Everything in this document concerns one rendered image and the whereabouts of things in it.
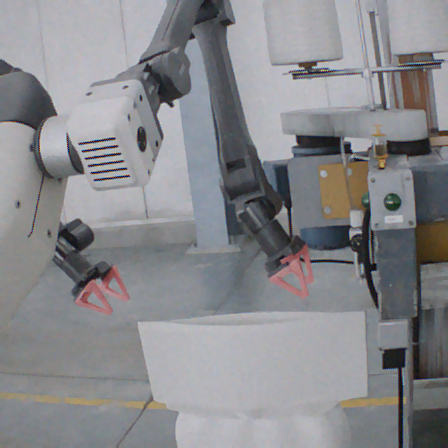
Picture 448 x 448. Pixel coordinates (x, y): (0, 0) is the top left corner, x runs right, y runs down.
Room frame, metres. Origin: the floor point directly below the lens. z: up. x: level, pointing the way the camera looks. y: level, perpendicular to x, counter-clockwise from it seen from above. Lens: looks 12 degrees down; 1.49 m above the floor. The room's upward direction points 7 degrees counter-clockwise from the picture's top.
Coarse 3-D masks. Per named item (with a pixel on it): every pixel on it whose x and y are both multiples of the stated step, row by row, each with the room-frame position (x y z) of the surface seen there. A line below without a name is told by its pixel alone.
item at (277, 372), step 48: (144, 336) 1.32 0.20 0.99; (192, 336) 1.28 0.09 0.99; (240, 336) 1.23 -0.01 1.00; (288, 336) 1.22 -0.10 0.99; (336, 336) 1.21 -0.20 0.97; (192, 384) 1.29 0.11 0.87; (240, 384) 1.24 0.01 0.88; (288, 384) 1.22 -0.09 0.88; (336, 384) 1.21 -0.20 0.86; (192, 432) 1.23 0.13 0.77; (240, 432) 1.20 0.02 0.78; (288, 432) 1.17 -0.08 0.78; (336, 432) 1.17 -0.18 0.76
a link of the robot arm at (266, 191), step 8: (256, 168) 1.23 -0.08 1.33; (264, 176) 1.25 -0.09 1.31; (264, 184) 1.23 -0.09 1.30; (224, 192) 1.25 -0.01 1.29; (256, 192) 1.25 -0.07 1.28; (264, 192) 1.22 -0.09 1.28; (272, 192) 1.32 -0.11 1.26; (232, 200) 1.25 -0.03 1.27; (240, 200) 1.24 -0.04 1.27; (272, 200) 1.28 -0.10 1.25; (280, 200) 1.32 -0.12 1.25; (272, 208) 1.28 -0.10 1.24; (280, 208) 1.32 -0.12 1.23
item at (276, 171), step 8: (280, 160) 1.54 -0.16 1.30; (264, 168) 1.55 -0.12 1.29; (272, 168) 1.47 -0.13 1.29; (280, 168) 1.47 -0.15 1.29; (272, 176) 1.48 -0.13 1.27; (280, 176) 1.47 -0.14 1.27; (288, 176) 1.47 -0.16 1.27; (272, 184) 1.49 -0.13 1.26; (280, 184) 1.47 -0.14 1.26; (288, 184) 1.47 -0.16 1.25; (280, 192) 1.46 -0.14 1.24; (288, 192) 1.47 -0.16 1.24; (288, 200) 1.51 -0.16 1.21; (288, 208) 1.51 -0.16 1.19
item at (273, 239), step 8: (272, 224) 1.22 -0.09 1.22; (280, 224) 1.24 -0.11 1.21; (264, 232) 1.22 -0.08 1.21; (272, 232) 1.22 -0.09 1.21; (280, 232) 1.22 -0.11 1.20; (256, 240) 1.24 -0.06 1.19; (264, 240) 1.22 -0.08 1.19; (272, 240) 1.21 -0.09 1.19; (280, 240) 1.22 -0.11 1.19; (288, 240) 1.22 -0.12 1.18; (264, 248) 1.23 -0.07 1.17; (272, 248) 1.21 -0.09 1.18; (280, 248) 1.21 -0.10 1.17; (288, 248) 1.18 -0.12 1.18; (272, 256) 1.21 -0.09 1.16; (280, 256) 1.19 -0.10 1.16; (264, 264) 1.20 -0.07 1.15; (272, 264) 1.19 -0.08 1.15
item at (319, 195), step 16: (288, 160) 1.45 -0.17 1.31; (304, 160) 1.44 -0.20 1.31; (320, 160) 1.43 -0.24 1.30; (336, 160) 1.43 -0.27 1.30; (352, 160) 1.42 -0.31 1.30; (304, 176) 1.45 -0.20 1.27; (320, 176) 1.43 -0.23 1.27; (336, 176) 1.42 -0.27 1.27; (352, 176) 1.41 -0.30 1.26; (304, 192) 1.45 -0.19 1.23; (320, 192) 1.43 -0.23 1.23; (336, 192) 1.42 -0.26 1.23; (352, 192) 1.41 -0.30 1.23; (304, 208) 1.45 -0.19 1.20; (320, 208) 1.44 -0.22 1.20; (336, 208) 1.42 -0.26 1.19; (304, 224) 1.45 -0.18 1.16; (320, 224) 1.44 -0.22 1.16; (336, 224) 1.43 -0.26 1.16
